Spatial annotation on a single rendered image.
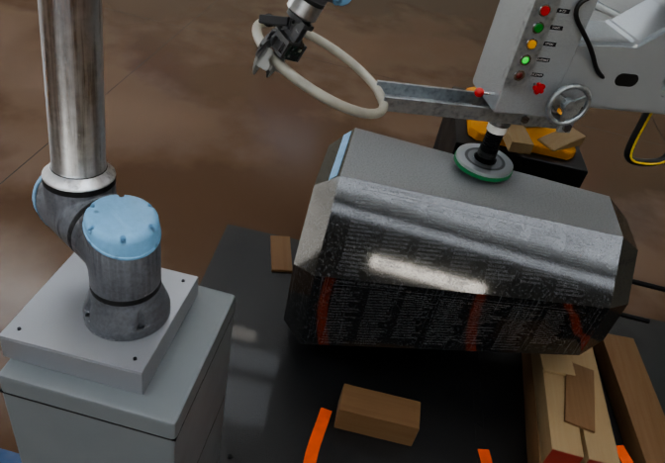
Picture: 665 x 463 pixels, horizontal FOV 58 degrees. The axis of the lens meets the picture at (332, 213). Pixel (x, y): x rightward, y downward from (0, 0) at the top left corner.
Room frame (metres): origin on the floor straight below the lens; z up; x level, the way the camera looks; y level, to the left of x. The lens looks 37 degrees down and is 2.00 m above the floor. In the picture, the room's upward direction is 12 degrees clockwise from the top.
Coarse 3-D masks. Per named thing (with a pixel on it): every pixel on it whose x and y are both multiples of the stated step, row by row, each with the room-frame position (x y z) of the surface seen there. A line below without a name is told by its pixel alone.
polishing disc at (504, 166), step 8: (464, 144) 2.01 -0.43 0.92; (472, 144) 2.02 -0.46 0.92; (456, 152) 1.94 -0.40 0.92; (464, 152) 1.95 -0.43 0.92; (472, 152) 1.96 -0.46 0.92; (464, 160) 1.89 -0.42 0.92; (472, 160) 1.90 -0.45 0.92; (504, 160) 1.95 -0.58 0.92; (472, 168) 1.85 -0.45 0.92; (480, 168) 1.86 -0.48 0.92; (488, 168) 1.87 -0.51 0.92; (496, 168) 1.88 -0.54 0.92; (504, 168) 1.90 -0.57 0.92; (512, 168) 1.91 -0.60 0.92; (488, 176) 1.83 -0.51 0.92; (496, 176) 1.84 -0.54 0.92; (504, 176) 1.85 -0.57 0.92
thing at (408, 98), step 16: (384, 80) 1.87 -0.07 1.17; (384, 96) 1.76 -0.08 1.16; (400, 96) 1.88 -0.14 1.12; (416, 96) 1.90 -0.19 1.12; (432, 96) 1.91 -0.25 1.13; (448, 96) 1.93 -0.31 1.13; (464, 96) 1.95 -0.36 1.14; (400, 112) 1.77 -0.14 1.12; (416, 112) 1.78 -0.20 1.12; (432, 112) 1.80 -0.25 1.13; (448, 112) 1.82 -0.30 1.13; (464, 112) 1.83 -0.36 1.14; (480, 112) 1.85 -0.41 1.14; (496, 112) 1.86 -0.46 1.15
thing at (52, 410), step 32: (192, 320) 0.97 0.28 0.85; (224, 320) 0.99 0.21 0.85; (192, 352) 0.87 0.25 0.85; (224, 352) 1.01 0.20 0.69; (0, 384) 0.71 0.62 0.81; (32, 384) 0.71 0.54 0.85; (64, 384) 0.72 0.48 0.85; (96, 384) 0.74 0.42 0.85; (160, 384) 0.77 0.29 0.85; (192, 384) 0.79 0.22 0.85; (224, 384) 1.05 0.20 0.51; (32, 416) 0.71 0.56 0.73; (64, 416) 0.70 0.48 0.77; (96, 416) 0.70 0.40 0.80; (128, 416) 0.69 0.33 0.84; (160, 416) 0.70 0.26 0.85; (192, 416) 0.79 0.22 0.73; (32, 448) 0.71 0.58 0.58; (64, 448) 0.70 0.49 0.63; (96, 448) 0.70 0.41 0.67; (128, 448) 0.69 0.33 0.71; (160, 448) 0.69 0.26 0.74; (192, 448) 0.80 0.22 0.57
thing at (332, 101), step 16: (256, 32) 1.66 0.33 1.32; (336, 48) 1.97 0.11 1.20; (272, 64) 1.56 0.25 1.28; (352, 64) 1.94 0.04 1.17; (304, 80) 1.52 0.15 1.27; (368, 80) 1.89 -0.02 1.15; (320, 96) 1.51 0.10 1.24; (352, 112) 1.54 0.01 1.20; (368, 112) 1.59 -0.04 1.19; (384, 112) 1.67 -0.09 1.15
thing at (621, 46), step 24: (648, 0) 2.12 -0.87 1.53; (576, 24) 1.83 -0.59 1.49; (600, 24) 2.07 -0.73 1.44; (624, 24) 2.05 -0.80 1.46; (648, 24) 2.00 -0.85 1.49; (600, 48) 1.89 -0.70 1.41; (624, 48) 1.91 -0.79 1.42; (648, 48) 1.94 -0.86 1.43; (576, 72) 1.88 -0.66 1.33; (600, 72) 1.89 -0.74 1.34; (624, 72) 1.93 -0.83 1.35; (648, 72) 1.95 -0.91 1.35; (576, 96) 1.89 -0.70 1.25; (600, 96) 1.91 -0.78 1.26; (624, 96) 1.94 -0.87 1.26; (648, 96) 1.96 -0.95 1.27
